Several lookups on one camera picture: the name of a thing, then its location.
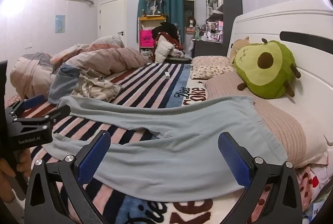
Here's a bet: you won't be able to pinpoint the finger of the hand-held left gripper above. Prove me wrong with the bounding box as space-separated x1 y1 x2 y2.
12 95 47 113
39 104 71 127

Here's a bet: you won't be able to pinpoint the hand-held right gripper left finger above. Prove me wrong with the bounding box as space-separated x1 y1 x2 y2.
24 130 112 224

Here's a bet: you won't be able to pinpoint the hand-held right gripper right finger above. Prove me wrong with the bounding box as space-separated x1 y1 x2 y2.
218 132 303 224

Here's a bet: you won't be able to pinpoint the light blue sweatshirt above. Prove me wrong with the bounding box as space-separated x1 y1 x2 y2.
43 95 288 202

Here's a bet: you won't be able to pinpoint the person's left hand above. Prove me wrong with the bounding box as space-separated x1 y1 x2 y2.
0 152 33 204

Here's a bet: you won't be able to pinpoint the blue-grey cloth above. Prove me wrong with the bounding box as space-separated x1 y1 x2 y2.
48 63 84 105

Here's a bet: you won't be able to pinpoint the beige patterned shorts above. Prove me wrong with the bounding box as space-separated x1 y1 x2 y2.
74 68 123 102

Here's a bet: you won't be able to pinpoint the pink knitted pillow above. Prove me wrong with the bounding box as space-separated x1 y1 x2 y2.
205 72 307 168

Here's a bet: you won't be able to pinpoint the pink and beige duvet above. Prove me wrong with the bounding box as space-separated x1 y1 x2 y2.
10 35 150 100

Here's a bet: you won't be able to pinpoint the white pillow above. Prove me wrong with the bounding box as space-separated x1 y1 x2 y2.
255 94 329 164

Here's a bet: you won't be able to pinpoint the striped printed blanket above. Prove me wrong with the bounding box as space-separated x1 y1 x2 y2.
5 63 276 224

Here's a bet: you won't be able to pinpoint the green avocado plush toy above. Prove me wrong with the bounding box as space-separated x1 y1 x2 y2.
232 39 301 99

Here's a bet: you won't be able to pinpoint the floral pillow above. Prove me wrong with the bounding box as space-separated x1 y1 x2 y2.
191 56 237 80

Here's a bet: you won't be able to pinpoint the white door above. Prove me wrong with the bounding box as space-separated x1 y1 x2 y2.
99 0 127 46

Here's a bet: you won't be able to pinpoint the tan plush toy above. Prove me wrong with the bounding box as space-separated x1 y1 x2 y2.
229 37 251 64

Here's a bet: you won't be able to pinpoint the pink shopping bag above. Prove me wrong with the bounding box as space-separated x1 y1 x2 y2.
139 30 154 49

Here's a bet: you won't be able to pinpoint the white puffer jacket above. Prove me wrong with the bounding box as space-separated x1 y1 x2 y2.
155 40 175 63

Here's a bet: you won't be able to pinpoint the white bed headboard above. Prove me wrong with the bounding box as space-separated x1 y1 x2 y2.
226 0 333 146

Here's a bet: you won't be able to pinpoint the pile of dark clothes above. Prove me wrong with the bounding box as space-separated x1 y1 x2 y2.
152 22 185 63

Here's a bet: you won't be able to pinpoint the glass display case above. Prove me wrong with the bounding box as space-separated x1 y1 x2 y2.
144 0 164 17

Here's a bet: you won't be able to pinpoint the teal curtain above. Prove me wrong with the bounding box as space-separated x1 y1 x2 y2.
137 0 185 44

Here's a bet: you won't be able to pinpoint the window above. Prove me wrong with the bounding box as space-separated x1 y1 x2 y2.
183 0 196 22

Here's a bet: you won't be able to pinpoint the blue wall poster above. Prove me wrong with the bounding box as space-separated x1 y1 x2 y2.
55 15 65 33

